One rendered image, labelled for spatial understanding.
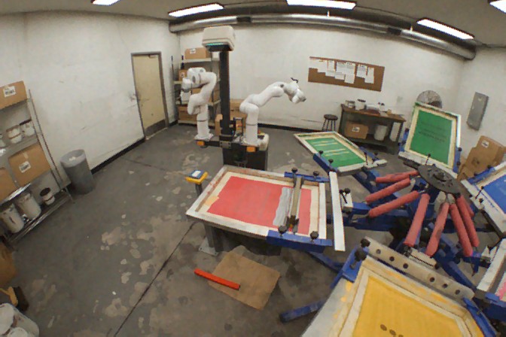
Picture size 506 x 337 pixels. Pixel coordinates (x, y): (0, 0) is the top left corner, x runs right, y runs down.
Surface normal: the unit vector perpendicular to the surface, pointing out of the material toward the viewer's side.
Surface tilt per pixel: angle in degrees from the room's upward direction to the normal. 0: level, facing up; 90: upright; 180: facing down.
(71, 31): 90
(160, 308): 0
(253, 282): 0
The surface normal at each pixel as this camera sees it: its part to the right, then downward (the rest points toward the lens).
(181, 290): 0.01, -0.89
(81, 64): 0.96, 0.14
